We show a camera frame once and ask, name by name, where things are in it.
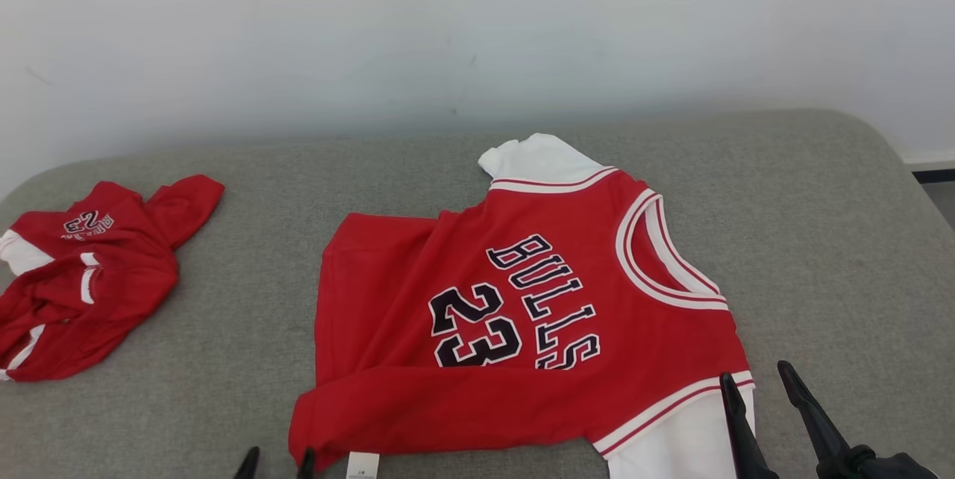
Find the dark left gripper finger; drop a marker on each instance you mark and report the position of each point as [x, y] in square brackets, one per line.
[307, 466]
[248, 465]

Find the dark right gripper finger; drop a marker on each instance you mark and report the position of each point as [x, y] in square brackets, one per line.
[746, 442]
[821, 434]

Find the red Bulls 23 jersey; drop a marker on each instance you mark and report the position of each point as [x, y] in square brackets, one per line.
[418, 397]

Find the grey fabric sofa seat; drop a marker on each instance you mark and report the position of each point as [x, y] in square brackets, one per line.
[224, 404]

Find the crumpled red jersey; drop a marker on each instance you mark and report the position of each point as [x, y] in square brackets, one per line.
[112, 300]

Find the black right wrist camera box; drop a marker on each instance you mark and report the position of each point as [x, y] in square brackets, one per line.
[895, 468]

